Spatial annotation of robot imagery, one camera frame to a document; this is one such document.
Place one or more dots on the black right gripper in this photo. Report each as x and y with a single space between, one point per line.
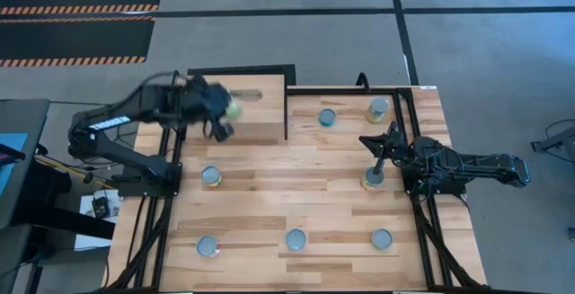
404 150

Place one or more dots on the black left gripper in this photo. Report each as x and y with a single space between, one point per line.
204 100

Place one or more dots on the tall yellow-green carrots can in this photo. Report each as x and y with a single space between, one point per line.
234 110

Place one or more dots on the yellow label can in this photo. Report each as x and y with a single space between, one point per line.
369 180

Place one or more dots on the short teal can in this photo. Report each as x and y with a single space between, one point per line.
327 117

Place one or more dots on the green red spaghetti sauce can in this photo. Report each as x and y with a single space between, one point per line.
210 175

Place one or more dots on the pale label can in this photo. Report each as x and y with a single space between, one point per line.
382 238

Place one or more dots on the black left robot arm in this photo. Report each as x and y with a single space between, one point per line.
135 161

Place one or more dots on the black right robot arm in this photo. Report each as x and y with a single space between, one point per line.
485 166

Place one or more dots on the wooden shelf with black legs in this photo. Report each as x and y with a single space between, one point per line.
260 114

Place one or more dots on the yellow-green label can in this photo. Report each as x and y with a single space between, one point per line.
378 105

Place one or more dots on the white mixed fruit can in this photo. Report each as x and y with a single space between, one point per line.
296 239

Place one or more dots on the red white label can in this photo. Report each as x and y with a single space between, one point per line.
206 245

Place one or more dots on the small black device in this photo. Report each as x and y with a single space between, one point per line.
101 206

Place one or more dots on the yellow stick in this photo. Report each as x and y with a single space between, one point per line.
63 169

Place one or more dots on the black tripod stand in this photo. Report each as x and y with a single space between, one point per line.
557 143

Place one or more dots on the white paper sheet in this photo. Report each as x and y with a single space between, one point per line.
90 240

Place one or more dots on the grey desk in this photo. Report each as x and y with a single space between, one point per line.
31 118

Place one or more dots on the black furniture base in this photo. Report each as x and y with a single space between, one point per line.
49 208

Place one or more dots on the blue flat item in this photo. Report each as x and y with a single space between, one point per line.
11 159

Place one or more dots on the black aluminium table frame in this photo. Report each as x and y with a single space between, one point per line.
337 91

